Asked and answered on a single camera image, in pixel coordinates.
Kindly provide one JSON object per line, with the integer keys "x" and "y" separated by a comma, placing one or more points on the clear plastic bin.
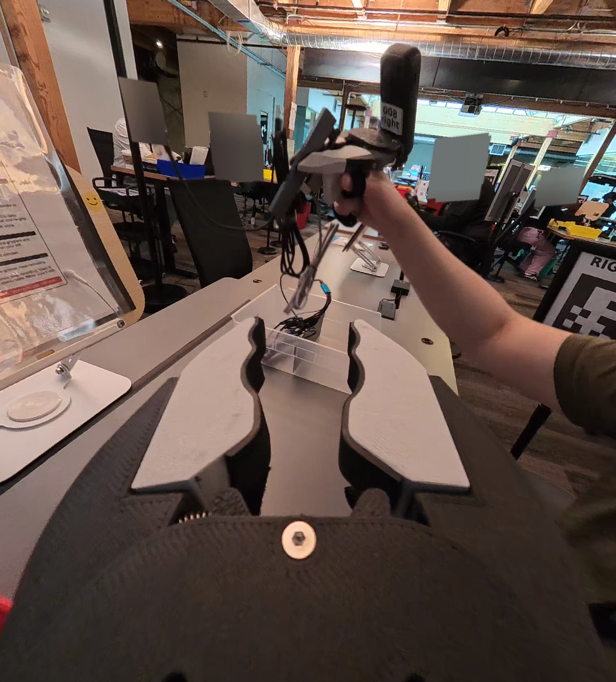
{"x": 308, "y": 362}

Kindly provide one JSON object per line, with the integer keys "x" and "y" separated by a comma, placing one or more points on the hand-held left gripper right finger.
{"x": 398, "y": 421}

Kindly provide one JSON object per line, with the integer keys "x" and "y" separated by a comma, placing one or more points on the black office chair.
{"x": 217, "y": 229}
{"x": 103, "y": 154}

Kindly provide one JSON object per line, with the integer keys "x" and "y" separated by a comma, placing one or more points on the blue storage bin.
{"x": 180, "y": 169}

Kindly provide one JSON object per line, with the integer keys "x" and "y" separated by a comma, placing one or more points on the silver spiral air duct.
{"x": 500, "y": 50}

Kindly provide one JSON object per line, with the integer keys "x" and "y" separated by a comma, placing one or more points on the white tablet stand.
{"x": 374, "y": 266}

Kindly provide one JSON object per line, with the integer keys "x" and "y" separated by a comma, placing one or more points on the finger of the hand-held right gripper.
{"x": 334, "y": 160}

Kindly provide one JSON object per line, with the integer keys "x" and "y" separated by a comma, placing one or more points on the person's right forearm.
{"x": 457, "y": 298}

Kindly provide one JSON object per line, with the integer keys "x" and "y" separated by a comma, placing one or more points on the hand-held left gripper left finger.
{"x": 201, "y": 421}

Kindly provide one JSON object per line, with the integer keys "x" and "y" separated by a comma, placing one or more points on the ceiling projector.
{"x": 470, "y": 106}

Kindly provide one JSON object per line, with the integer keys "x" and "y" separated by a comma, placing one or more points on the person's right hand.
{"x": 382, "y": 208}

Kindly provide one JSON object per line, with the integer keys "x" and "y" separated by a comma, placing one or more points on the small black adapter box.
{"x": 399, "y": 287}
{"x": 387, "y": 310}

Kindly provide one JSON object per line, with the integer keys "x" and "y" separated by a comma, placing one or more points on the framed marker tag sign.
{"x": 601, "y": 309}

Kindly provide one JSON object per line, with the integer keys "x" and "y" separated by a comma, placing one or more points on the instruction sheet document stand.
{"x": 9, "y": 240}

